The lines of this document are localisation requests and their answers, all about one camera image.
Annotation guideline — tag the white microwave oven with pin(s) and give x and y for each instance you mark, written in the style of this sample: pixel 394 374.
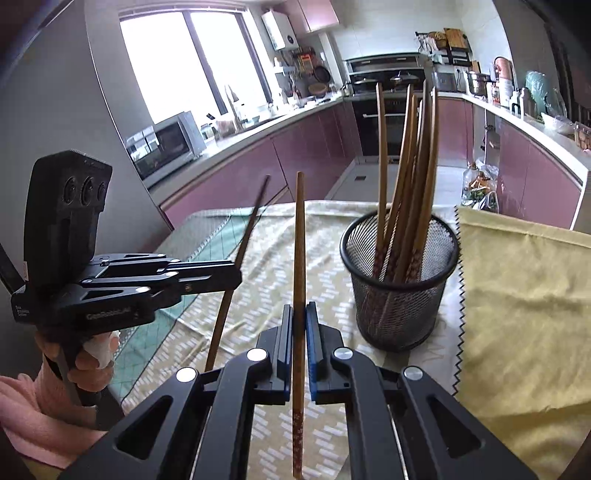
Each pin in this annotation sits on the white microwave oven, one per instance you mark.
pixel 166 145

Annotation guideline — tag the white jar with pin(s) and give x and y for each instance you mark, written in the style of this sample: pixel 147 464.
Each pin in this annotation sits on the white jar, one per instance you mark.
pixel 506 91

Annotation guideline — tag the black mesh utensil holder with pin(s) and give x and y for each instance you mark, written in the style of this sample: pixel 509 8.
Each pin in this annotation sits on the black mesh utensil holder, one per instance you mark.
pixel 401 318

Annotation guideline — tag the patterned beige tablecloth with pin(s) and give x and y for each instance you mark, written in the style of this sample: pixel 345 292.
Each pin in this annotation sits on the patterned beige tablecloth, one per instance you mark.
pixel 268 258

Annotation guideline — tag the black wall rack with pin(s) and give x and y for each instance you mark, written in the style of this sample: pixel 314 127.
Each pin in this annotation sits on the black wall rack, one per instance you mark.
pixel 448 46

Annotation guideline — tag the plastic bag of greens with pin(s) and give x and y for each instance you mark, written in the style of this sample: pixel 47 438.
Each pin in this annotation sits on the plastic bag of greens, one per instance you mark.
pixel 487 202

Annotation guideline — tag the person's left hand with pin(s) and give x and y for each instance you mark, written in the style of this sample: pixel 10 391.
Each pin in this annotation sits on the person's left hand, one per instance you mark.
pixel 92 369

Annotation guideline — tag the kitchen window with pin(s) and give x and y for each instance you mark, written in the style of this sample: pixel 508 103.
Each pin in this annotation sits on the kitchen window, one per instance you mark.
pixel 184 60

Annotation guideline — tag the black range hood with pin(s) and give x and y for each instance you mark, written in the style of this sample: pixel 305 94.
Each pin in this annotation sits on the black range hood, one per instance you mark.
pixel 383 63

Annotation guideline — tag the steel stockpot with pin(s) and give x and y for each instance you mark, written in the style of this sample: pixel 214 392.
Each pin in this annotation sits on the steel stockpot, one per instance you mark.
pixel 478 83

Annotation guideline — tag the grey refrigerator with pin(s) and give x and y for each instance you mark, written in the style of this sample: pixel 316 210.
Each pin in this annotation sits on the grey refrigerator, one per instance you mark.
pixel 69 92

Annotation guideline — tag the wooden chopstick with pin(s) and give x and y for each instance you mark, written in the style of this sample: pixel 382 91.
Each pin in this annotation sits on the wooden chopstick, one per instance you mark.
pixel 221 323
pixel 299 258

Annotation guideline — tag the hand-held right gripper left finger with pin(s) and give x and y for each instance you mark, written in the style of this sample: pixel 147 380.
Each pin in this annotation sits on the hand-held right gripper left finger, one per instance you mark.
pixel 289 350

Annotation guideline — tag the bunch of brown chopsticks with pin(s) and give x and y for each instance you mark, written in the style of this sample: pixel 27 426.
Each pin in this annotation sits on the bunch of brown chopsticks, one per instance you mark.
pixel 418 184

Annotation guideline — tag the pink kettle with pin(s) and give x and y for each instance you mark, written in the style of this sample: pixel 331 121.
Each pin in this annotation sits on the pink kettle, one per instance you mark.
pixel 503 68

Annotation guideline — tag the pink lower cabinet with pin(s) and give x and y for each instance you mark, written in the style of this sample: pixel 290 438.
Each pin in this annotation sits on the pink lower cabinet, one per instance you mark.
pixel 277 157
pixel 455 129
pixel 535 180

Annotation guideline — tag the white water heater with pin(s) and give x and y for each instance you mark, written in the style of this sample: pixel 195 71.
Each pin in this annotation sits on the white water heater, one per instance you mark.
pixel 280 28

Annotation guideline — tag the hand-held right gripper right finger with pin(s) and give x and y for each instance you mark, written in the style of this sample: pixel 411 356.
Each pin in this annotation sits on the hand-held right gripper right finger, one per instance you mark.
pixel 312 364

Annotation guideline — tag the black built-in oven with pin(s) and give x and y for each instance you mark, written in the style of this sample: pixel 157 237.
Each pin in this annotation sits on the black built-in oven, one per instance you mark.
pixel 364 129

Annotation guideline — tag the hanging frying pan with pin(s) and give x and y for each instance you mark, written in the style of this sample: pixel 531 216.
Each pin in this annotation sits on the hanging frying pan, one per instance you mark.
pixel 322 74

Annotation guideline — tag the black cooking pot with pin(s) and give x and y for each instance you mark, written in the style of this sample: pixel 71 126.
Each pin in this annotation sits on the black cooking pot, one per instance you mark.
pixel 364 81

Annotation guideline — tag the black lidded wok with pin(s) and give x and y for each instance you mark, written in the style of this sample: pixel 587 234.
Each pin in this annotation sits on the black lidded wok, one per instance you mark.
pixel 403 77

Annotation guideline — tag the pink cabinet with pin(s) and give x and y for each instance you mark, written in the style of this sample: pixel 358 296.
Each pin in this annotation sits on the pink cabinet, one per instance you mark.
pixel 455 129
pixel 277 157
pixel 314 14
pixel 535 180

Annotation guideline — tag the yellow cloth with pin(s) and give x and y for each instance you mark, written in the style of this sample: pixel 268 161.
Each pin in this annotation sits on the yellow cloth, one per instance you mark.
pixel 521 300

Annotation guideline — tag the teal covered appliance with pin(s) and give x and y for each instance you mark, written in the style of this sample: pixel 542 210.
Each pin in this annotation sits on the teal covered appliance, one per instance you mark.
pixel 547 94

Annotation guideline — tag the glass jar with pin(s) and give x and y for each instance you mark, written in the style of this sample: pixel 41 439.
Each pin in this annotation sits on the glass jar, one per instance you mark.
pixel 584 136

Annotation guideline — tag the cooking oil bottle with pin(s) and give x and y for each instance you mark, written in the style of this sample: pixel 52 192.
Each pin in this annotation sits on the cooking oil bottle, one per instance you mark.
pixel 472 182

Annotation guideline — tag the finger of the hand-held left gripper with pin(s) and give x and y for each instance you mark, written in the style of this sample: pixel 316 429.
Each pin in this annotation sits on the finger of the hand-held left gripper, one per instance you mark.
pixel 207 277

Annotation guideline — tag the silver rice cooker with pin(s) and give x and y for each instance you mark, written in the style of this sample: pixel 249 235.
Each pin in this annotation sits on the silver rice cooker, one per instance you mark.
pixel 445 81

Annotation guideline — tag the pink upper cabinet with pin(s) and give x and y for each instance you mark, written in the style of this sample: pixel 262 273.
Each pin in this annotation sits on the pink upper cabinet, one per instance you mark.
pixel 314 14

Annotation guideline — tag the steel kitchen faucet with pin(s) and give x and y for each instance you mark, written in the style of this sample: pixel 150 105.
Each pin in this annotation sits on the steel kitchen faucet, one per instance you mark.
pixel 233 108

